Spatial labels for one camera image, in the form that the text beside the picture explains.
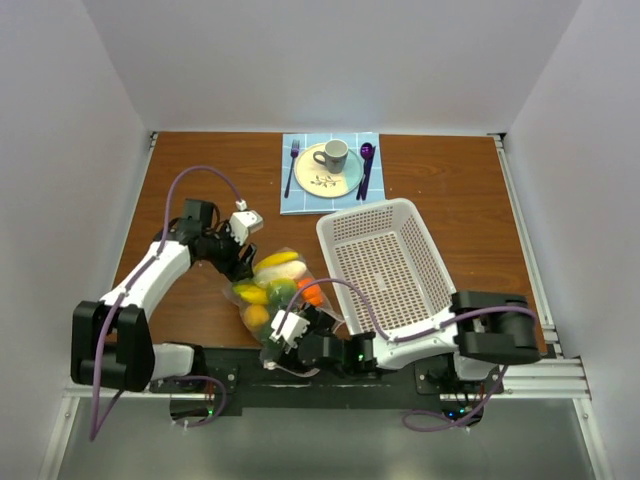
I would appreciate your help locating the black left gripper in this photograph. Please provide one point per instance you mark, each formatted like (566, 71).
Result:
(234, 269)

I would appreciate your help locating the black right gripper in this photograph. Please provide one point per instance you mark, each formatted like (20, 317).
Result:
(324, 322)

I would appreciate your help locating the clear zip top bag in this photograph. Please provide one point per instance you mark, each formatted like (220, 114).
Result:
(271, 351)

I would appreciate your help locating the white perforated plastic basket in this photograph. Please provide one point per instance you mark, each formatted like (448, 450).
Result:
(386, 251)

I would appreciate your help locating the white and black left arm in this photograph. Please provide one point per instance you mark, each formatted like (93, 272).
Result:
(111, 342)

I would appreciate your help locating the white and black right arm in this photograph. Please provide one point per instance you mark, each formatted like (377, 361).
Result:
(479, 331)

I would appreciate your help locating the yellow felt fake food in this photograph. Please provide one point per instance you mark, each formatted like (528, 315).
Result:
(250, 293)

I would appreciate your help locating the yellow fake banana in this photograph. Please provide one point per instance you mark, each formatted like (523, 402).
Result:
(275, 260)

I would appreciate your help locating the orange fake orange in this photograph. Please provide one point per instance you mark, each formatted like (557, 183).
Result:
(255, 317)

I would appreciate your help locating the pale white-green fake vegetable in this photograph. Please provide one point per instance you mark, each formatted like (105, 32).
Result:
(292, 270)

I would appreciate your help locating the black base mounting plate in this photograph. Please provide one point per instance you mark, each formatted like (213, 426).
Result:
(222, 362)

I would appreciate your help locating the cream and teal plate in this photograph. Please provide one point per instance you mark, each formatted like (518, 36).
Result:
(317, 180)

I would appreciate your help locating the purple plastic fork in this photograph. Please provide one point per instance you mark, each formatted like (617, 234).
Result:
(294, 153)

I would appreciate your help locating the grey ceramic mug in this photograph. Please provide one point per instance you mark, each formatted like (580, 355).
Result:
(333, 157)

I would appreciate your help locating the purple plastic knife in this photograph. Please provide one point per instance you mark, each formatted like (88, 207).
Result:
(366, 170)

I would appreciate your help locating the purple plastic spoon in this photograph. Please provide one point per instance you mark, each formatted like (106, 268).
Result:
(367, 151)

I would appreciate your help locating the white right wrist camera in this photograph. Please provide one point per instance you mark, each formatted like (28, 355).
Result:
(288, 328)

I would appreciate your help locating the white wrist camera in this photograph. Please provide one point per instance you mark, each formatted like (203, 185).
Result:
(244, 222)
(288, 328)

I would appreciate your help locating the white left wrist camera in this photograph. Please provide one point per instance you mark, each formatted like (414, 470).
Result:
(244, 222)

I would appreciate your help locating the aluminium frame rail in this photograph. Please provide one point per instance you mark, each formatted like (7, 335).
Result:
(548, 379)

